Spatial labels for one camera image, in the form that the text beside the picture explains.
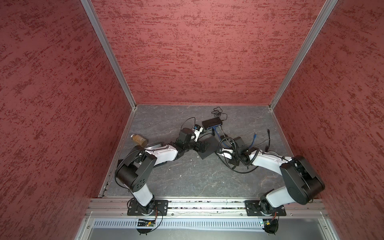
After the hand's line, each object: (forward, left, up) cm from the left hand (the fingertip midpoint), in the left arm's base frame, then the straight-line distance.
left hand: (204, 143), depth 90 cm
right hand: (-5, -17, -7) cm, 19 cm away
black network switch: (+4, -7, -6) cm, 10 cm away
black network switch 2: (+21, -5, -6) cm, 23 cm away
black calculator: (0, +31, -3) cm, 31 cm away
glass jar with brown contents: (+4, +42, -3) cm, 42 cm away
